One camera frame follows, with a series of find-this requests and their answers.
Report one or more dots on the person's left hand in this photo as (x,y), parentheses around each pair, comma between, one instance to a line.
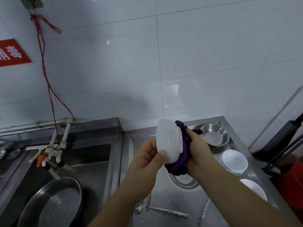
(142,170)

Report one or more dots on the person's right hand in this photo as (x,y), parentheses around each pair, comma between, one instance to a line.
(200,153)

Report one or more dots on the person's right thumb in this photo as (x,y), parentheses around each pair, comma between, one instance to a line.
(193,137)

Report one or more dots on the person's left thumb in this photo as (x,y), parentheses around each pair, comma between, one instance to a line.
(159,159)

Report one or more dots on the white ceramic bowl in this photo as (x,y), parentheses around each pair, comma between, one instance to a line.
(169,139)

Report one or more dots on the purple cleaning cloth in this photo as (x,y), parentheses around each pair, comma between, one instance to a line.
(182,160)

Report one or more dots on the person's left forearm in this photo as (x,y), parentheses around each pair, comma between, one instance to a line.
(116,210)

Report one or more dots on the person's right forearm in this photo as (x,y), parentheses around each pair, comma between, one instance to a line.
(236,198)

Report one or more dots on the small stainless steel bowl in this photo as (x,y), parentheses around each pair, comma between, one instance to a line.
(214,134)

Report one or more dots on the sink drain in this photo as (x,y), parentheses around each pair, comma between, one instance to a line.
(184,182)

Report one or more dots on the stainless steel sink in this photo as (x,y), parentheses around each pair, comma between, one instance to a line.
(94,163)
(175,200)

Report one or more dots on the stack of white bowls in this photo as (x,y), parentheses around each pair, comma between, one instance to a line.
(234,161)

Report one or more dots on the stainless steel spoon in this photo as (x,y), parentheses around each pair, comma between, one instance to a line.
(170,212)
(203,211)
(139,206)

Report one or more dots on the white shallow bowl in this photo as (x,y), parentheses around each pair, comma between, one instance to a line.
(254,187)

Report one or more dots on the white plastic faucet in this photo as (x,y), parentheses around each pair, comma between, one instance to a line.
(53,151)

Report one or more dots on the orange plastic bucket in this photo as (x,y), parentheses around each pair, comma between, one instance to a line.
(292,186)

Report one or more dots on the large stainless steel basin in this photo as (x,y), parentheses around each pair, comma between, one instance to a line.
(54,203)

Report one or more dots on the white water pipe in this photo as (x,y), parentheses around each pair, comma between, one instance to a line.
(30,126)

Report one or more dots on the small steel dish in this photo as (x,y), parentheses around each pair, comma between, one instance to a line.
(13,154)

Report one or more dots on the grey wall pipe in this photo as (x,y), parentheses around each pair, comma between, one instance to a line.
(277,113)

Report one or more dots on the red wall sign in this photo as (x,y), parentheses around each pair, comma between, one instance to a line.
(11,53)

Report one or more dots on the wall socket box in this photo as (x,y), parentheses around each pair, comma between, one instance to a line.
(30,1)

